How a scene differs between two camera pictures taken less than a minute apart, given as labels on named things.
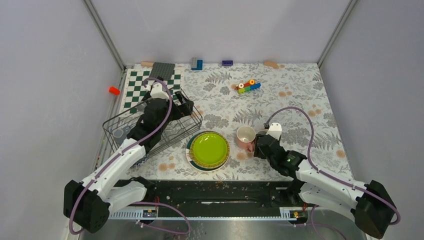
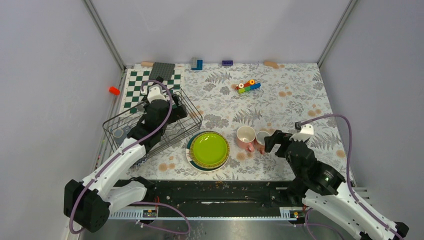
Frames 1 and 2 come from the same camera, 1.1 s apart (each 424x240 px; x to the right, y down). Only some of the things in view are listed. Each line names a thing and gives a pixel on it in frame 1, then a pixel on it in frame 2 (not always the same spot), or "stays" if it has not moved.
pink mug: [246, 137] stays
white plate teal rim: [188, 157] stays
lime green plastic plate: [210, 148] stays
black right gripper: [257, 152] -> [278, 137]
